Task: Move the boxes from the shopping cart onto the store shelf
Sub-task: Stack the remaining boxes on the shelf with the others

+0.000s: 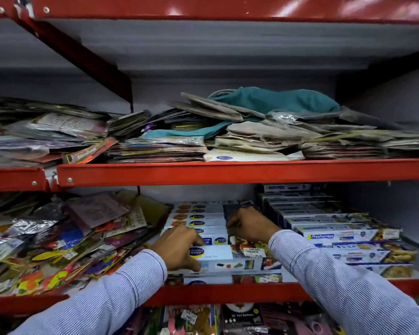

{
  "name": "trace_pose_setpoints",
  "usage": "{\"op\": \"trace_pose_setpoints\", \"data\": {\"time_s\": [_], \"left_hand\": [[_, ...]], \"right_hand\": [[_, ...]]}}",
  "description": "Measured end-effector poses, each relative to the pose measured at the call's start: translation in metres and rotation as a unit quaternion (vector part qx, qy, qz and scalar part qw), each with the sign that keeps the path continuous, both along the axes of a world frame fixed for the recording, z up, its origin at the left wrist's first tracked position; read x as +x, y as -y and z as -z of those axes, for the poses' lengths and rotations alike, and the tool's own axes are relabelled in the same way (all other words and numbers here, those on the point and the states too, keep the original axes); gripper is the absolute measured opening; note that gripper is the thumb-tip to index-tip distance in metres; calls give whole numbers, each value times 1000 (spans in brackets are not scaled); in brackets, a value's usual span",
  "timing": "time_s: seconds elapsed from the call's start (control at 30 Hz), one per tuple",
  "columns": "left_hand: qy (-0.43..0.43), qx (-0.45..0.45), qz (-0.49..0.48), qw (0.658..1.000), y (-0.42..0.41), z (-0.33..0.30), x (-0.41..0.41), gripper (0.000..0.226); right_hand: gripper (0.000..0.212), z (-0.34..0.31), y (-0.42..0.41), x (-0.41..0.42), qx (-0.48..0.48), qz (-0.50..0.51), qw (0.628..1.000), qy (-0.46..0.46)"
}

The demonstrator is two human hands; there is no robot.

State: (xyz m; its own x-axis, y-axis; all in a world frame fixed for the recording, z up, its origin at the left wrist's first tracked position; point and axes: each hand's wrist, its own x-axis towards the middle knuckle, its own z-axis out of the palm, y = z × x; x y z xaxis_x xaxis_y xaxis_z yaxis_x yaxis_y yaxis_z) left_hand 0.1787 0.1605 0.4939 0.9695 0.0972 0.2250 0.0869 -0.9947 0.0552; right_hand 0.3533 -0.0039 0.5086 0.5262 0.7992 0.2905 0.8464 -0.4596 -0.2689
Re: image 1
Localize person's left hand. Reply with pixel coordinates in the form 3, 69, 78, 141
150, 225, 206, 273

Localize person's right hand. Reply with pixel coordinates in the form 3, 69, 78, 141
226, 206, 282, 245

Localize white cling wrap box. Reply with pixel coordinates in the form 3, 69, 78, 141
166, 242, 284, 276

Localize person's right forearm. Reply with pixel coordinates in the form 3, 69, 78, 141
268, 229, 419, 335

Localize person's left forearm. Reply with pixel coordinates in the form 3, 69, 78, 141
9, 249, 168, 335

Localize stack of white wrap cartons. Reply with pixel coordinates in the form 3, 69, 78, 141
161, 200, 287, 286

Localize red metal shelf beam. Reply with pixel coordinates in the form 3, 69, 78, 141
0, 278, 419, 316
57, 158, 419, 188
0, 0, 419, 25
0, 167, 50, 192

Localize white napkin packet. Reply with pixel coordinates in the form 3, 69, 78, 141
203, 148, 305, 162

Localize colourful packet with price tag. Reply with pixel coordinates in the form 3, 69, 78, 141
160, 305, 221, 335

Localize stack of dark flat packets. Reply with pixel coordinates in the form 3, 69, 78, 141
106, 108, 211, 164

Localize black foil balloon packet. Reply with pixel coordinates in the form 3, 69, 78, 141
221, 303, 267, 335

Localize teal cloth bag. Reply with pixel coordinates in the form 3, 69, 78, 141
209, 87, 341, 114
142, 121, 232, 140

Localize stack of blue foil cartons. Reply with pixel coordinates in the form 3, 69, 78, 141
258, 183, 418, 280

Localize stack of brown paper bags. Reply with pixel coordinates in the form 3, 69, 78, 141
168, 92, 419, 160

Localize pink plastic items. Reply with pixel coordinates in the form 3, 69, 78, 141
265, 303, 337, 335

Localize pile of colourful balloon packets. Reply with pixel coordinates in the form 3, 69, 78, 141
0, 191, 172, 298

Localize orange label packet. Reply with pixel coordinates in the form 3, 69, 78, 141
64, 137, 118, 164

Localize grey metal shelf panel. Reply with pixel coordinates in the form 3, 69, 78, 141
0, 19, 419, 79

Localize pile of clear plastic packets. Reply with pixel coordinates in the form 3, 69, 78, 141
0, 95, 151, 168

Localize red shelf bracket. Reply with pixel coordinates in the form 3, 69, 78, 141
15, 17, 134, 104

